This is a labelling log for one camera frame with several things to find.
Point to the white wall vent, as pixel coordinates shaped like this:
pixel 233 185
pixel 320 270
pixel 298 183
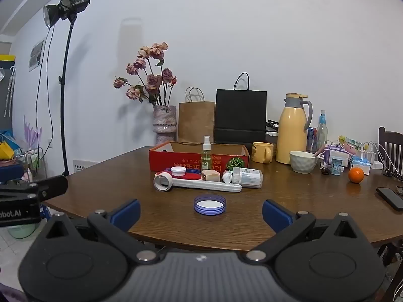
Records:
pixel 82 165

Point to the pink ceramic vase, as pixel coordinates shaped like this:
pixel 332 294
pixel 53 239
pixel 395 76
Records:
pixel 163 124

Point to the small white cap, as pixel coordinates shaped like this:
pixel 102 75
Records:
pixel 178 172

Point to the colourful packet strip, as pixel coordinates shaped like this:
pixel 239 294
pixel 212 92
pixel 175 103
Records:
pixel 351 141

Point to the small dark round item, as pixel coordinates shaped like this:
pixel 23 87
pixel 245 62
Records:
pixel 325 171

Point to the white power strip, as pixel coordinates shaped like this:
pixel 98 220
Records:
pixel 374 160

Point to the red cloth pad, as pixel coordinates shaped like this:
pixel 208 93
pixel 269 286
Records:
pixel 192 177

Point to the beige cube box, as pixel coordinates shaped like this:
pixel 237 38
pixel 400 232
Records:
pixel 210 176

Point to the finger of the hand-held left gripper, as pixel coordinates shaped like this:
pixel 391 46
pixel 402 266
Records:
pixel 11 173
pixel 50 186

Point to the black paper bag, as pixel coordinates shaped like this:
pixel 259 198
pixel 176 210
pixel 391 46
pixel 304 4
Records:
pixel 241 113

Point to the drink can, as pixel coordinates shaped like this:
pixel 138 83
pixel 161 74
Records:
pixel 311 140

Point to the black smartphone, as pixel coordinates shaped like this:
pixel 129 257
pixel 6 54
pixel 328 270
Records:
pixel 390 198

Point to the pink spoon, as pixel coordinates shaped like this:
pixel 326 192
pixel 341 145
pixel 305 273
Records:
pixel 320 151

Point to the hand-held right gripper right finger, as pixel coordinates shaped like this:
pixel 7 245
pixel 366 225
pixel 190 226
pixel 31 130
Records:
pixel 277 215

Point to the clear cotton swab box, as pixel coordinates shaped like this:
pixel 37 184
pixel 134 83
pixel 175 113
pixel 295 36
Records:
pixel 248 177

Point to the blue tissue pack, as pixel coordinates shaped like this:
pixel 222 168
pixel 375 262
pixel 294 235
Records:
pixel 360 164

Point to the clear glass bottle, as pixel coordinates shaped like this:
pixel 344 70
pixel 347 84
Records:
pixel 322 132

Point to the black studio light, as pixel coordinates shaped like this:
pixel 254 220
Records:
pixel 67 6

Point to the wall picture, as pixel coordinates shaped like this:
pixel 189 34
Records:
pixel 36 55

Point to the purple bag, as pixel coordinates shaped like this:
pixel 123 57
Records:
pixel 333 151

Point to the orange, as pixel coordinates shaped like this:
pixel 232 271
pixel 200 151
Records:
pixel 356 175

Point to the yellow mug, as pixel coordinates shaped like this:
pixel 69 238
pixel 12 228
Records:
pixel 260 152

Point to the blue plastic lid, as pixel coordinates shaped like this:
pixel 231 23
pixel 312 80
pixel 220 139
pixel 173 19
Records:
pixel 210 206

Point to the green spray bottle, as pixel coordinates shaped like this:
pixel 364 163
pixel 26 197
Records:
pixel 206 155

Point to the yellow thermos jug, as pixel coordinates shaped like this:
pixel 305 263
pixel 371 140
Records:
pixel 291 132

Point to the white bowl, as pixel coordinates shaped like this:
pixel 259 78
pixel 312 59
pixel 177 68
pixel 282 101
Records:
pixel 303 163

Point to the small blue white box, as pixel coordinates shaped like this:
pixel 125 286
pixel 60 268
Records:
pixel 337 166

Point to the yellow bag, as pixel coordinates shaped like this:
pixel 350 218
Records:
pixel 6 151

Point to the green plastic basin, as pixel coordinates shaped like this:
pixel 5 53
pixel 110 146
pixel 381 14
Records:
pixel 19 232

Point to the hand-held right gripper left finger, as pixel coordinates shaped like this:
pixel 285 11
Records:
pixel 126 214

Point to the dried rose bouquet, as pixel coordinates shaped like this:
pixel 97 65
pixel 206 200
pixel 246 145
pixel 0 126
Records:
pixel 153 81

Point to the brown paper bag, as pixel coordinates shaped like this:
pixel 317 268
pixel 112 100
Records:
pixel 196 121

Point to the red cardboard box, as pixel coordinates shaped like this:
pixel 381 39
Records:
pixel 185 161

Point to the dark wooden chair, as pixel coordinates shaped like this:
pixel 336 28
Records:
pixel 392 144

